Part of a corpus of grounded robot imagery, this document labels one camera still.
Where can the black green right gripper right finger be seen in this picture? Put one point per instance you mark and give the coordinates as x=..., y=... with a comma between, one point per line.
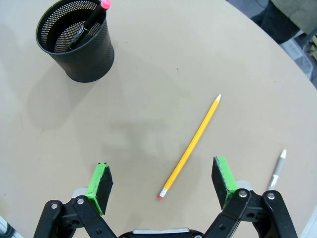
x=226, y=183

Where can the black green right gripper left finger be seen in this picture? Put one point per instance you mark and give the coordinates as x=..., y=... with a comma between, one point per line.
x=99, y=188

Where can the grey pen with white cap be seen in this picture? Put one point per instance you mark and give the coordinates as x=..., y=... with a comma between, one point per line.
x=277, y=171

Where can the black mesh pen holder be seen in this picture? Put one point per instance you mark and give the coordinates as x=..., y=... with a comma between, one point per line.
x=79, y=42

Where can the yellow pencil with eraser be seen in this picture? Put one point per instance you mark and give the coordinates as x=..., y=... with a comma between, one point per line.
x=190, y=146

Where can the clear plastic storage bin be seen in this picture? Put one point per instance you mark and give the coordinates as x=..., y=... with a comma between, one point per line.
x=301, y=53

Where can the black marker with pink cap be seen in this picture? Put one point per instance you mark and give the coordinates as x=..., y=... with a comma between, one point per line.
x=86, y=27

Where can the person in dark trousers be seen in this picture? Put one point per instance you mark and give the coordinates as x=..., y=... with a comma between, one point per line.
x=284, y=17

